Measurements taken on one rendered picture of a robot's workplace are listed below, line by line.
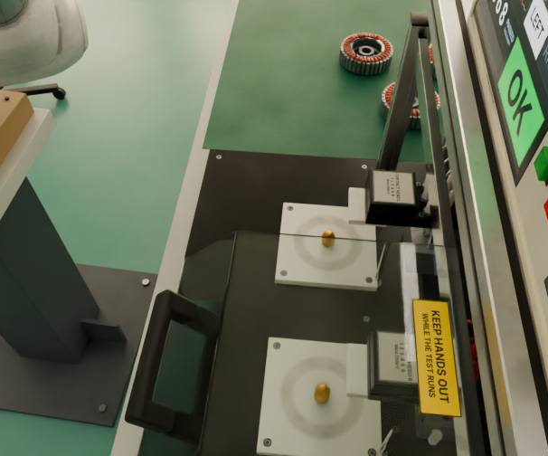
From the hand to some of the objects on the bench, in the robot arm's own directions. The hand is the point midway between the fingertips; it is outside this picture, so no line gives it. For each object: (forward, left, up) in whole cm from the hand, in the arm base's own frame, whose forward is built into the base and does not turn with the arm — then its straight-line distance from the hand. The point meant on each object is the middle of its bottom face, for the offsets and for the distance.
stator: (-10, +109, -7) cm, 110 cm away
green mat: (+6, +113, -6) cm, 114 cm away
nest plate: (-6, +57, -9) cm, 58 cm away
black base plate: (-2, +46, -12) cm, 48 cm away
